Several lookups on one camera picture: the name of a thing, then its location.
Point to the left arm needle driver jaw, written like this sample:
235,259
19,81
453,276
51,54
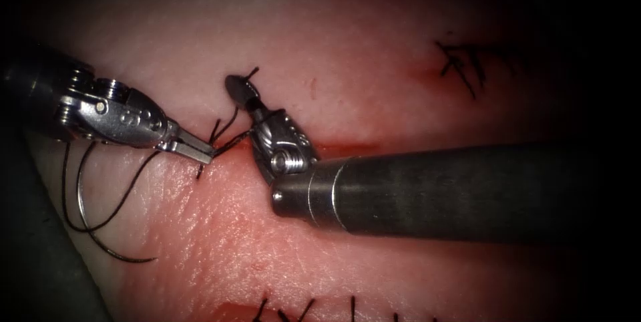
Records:
196,143
188,152

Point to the right arm needle driver jaw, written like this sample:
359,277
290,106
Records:
241,91

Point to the left arm needle driver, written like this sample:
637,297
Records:
125,116

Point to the right arm needle driver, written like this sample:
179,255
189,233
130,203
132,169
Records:
280,146

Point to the black thread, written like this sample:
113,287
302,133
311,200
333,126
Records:
107,219

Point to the dark right arm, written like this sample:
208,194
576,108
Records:
425,191

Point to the dark left arm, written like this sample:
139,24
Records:
35,91

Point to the curved steel needle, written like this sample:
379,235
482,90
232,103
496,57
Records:
79,202

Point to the tissue pad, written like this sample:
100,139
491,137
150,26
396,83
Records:
350,36

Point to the black stitching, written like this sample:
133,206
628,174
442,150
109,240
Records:
456,61
261,306

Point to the grey-green cloth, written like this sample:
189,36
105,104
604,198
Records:
30,262

